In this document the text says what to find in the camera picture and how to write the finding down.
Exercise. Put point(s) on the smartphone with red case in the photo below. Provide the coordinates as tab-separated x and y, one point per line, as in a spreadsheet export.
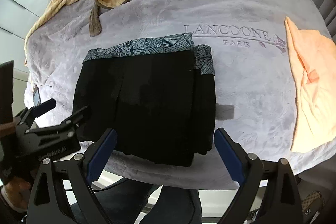
36	96

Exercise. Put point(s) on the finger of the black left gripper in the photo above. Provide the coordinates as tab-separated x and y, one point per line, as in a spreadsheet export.
42	109
75	121

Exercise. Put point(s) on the black pants with patterned waistband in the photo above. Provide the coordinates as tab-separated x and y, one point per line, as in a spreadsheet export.
157	94

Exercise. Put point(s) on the person's left hand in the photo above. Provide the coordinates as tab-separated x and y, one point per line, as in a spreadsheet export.
13	194

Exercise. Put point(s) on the orange cloth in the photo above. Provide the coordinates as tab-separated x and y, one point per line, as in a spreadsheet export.
312	63

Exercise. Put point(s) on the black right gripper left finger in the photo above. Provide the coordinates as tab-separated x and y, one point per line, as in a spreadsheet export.
48	201

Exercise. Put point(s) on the patterned slipper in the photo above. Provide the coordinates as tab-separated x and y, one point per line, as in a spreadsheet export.
312	206

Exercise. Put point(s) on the grey embossed plush blanket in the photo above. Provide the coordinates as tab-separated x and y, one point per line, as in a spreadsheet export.
254	86

